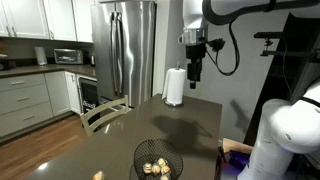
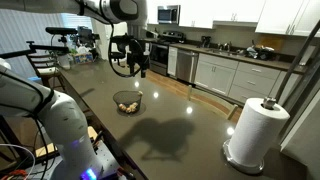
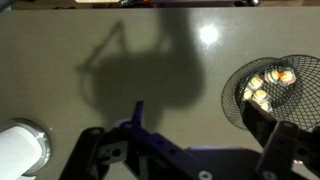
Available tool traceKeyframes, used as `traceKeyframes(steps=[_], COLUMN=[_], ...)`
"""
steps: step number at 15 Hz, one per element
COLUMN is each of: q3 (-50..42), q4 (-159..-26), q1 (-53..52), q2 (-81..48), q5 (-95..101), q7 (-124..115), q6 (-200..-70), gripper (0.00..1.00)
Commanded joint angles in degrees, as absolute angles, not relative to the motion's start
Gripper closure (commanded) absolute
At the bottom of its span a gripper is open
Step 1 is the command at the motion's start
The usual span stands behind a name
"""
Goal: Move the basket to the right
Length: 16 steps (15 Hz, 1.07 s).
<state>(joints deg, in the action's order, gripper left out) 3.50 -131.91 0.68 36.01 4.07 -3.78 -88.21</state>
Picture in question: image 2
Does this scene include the grey window blinds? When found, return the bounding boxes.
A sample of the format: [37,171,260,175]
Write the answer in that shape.
[0,9,64,79]

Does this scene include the golden food pieces pile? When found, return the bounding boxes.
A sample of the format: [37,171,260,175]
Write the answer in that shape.
[118,101,139,114]

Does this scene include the brown wooden chair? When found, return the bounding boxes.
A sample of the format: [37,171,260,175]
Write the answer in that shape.
[25,53,66,92]

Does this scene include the grey metal stand poles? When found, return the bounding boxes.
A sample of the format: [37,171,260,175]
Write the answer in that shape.
[274,19,320,111]

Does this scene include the white wall cabinet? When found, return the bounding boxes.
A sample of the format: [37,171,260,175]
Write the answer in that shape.
[178,0,268,30]
[254,0,320,38]

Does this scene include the black wire mesh basket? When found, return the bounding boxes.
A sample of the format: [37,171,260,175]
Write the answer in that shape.
[112,90,144,115]

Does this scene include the chrome sink faucet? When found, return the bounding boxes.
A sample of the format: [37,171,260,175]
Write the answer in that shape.
[218,41,233,53]

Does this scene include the colourful cardboard box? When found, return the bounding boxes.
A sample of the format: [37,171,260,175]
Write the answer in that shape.
[73,52,94,65]

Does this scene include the white plastic bottle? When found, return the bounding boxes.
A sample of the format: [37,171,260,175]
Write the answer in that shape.
[57,53,72,71]

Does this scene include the white paper towel roll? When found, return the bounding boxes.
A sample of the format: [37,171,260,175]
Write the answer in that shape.
[227,97,291,168]

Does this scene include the thin white cable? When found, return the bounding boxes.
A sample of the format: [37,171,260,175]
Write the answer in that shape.
[0,143,36,180]

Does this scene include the white drawer base cabinets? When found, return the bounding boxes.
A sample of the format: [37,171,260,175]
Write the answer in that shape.
[194,52,303,105]

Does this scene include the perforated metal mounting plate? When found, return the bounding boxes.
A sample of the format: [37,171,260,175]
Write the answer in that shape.
[95,142,122,175]

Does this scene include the black device on tripod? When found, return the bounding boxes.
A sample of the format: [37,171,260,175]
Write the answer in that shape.
[77,25,101,48]

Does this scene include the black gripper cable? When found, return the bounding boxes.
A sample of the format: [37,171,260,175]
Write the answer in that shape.
[99,0,143,79]

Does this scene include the stainless steel microwave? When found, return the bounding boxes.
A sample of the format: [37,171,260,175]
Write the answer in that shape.
[157,4,181,25]

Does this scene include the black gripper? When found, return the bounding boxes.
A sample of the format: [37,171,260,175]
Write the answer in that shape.
[127,38,150,79]

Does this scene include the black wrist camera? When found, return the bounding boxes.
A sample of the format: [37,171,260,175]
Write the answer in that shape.
[109,34,130,63]

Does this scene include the stainless steel dishwasher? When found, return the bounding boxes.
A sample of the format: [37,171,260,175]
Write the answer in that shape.
[175,48,199,84]

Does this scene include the black dish rack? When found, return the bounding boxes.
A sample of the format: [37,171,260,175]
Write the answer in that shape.
[246,39,276,62]

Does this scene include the stainless steel stove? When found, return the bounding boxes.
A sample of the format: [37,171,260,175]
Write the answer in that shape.
[148,30,186,77]

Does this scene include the metal paper towel holder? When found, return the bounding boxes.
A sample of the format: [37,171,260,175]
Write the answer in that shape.
[222,96,278,175]

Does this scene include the black coffee maker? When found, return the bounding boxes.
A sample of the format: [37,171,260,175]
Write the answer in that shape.
[200,35,212,49]

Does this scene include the black camera on stand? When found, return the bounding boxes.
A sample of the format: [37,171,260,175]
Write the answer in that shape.
[44,26,79,46]

